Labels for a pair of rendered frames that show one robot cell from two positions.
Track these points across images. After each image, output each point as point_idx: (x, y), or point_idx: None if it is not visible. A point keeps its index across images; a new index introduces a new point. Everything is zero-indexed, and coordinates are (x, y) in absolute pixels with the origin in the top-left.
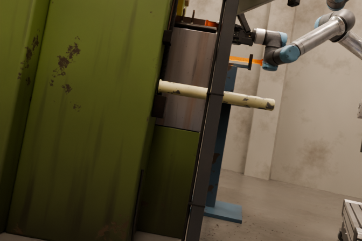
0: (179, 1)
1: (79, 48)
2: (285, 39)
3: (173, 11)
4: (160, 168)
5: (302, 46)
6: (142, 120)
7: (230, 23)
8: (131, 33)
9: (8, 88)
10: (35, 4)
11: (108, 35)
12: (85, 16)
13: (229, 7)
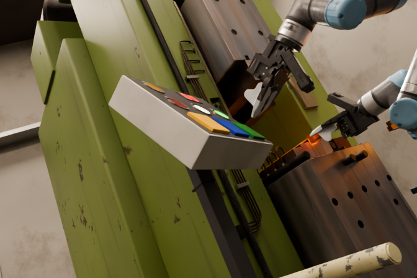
0: (299, 116)
1: None
2: (403, 80)
3: (229, 194)
4: None
5: (415, 86)
6: None
7: (213, 221)
8: (205, 253)
9: None
10: (144, 276)
11: (197, 265)
12: (179, 256)
13: (203, 202)
